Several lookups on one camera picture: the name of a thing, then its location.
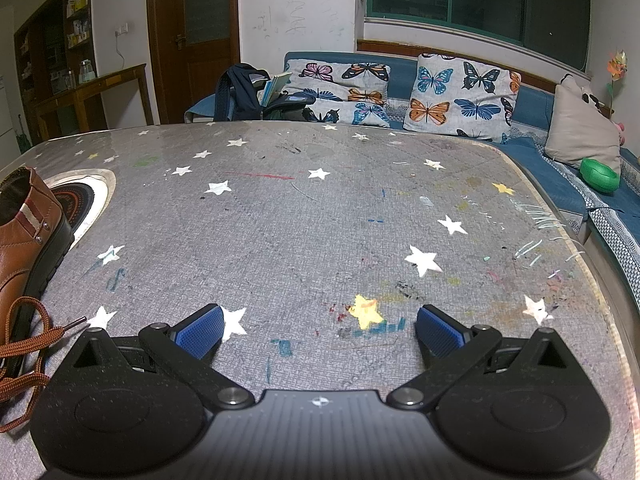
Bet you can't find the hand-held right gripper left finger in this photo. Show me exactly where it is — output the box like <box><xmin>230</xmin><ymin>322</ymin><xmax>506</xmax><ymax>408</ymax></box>
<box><xmin>72</xmin><ymin>303</ymin><xmax>256</xmax><ymax>409</ymax></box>

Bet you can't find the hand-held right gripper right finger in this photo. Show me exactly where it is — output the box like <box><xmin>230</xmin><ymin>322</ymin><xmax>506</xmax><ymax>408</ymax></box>
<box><xmin>386</xmin><ymin>304</ymin><xmax>569</xmax><ymax>409</ymax></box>

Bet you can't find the brown shoelace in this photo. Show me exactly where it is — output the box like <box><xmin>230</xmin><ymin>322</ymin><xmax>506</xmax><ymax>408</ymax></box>
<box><xmin>0</xmin><ymin>297</ymin><xmax>87</xmax><ymax>433</ymax></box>

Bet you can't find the brown leather shoe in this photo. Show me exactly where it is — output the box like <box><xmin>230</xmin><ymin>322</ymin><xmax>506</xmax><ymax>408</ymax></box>
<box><xmin>0</xmin><ymin>167</ymin><xmax>75</xmax><ymax>361</ymax></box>

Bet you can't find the grey star-print tablecloth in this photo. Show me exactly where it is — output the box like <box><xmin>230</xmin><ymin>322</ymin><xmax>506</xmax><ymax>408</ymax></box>
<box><xmin>0</xmin><ymin>121</ymin><xmax>640</xmax><ymax>480</ymax></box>

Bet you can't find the round black induction cooktop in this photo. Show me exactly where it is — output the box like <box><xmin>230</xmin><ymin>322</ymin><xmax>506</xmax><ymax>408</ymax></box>
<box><xmin>46</xmin><ymin>170</ymin><xmax>117</xmax><ymax>251</ymax></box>

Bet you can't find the grey patterned blanket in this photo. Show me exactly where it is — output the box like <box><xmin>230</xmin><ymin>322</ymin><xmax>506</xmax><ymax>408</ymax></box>
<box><xmin>532</xmin><ymin>135</ymin><xmax>640</xmax><ymax>281</ymax></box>

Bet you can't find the green round toy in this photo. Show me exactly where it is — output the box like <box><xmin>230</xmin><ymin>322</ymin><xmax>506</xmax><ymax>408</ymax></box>
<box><xmin>580</xmin><ymin>157</ymin><xmax>622</xmax><ymax>196</ymax></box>

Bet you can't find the butterfly print cushion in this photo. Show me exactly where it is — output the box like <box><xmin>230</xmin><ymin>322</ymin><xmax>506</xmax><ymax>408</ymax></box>
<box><xmin>284</xmin><ymin>59</ymin><xmax>392</xmax><ymax>106</ymax></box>
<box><xmin>300</xmin><ymin>97</ymin><xmax>392</xmax><ymax>128</ymax></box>
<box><xmin>409</xmin><ymin>54</ymin><xmax>522</xmax><ymax>142</ymax></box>

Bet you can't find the dark blue backpack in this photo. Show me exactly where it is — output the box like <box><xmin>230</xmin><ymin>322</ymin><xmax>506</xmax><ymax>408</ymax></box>
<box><xmin>215</xmin><ymin>63</ymin><xmax>316</xmax><ymax>122</ymax></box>

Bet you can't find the blue corner sofa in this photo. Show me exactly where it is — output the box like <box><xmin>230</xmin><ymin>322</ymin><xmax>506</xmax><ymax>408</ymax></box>
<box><xmin>184</xmin><ymin>50</ymin><xmax>640</xmax><ymax>311</ymax></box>

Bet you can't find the grey pillow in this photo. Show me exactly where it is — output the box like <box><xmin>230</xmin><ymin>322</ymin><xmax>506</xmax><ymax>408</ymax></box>
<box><xmin>544</xmin><ymin>82</ymin><xmax>622</xmax><ymax>176</ymax></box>

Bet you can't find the light blue book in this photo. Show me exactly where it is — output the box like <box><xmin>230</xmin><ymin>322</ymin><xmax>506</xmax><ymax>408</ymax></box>
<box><xmin>260</xmin><ymin>72</ymin><xmax>293</xmax><ymax>108</ymax></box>

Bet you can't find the brown wooden door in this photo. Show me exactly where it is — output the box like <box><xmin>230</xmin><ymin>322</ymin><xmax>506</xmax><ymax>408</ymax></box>
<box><xmin>146</xmin><ymin>0</ymin><xmax>241</xmax><ymax>126</ymax></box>

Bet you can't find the wooden side table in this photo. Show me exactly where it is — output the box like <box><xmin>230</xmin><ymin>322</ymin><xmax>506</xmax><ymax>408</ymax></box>
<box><xmin>32</xmin><ymin>63</ymin><xmax>155</xmax><ymax>141</ymax></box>

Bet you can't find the panda plush toy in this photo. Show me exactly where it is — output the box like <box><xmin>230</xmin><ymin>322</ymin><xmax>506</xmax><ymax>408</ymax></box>
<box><xmin>559</xmin><ymin>74</ymin><xmax>608</xmax><ymax>111</ymax></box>

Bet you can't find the white refrigerator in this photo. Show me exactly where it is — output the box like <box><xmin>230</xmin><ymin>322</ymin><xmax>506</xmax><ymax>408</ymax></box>
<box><xmin>0</xmin><ymin>75</ymin><xmax>16</xmax><ymax>156</ymax></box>

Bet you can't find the wooden display cabinet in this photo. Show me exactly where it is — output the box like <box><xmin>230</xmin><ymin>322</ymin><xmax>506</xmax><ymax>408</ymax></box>
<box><xmin>14</xmin><ymin>0</ymin><xmax>98</xmax><ymax>146</ymax></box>

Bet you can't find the orange paper flower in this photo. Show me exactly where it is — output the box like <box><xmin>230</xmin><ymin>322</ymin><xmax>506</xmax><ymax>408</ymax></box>
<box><xmin>606</xmin><ymin>49</ymin><xmax>629</xmax><ymax>111</ymax></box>

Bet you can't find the dark glass window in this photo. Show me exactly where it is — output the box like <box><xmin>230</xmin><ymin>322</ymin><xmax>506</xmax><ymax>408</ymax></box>
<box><xmin>365</xmin><ymin>0</ymin><xmax>592</xmax><ymax>72</ymax></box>

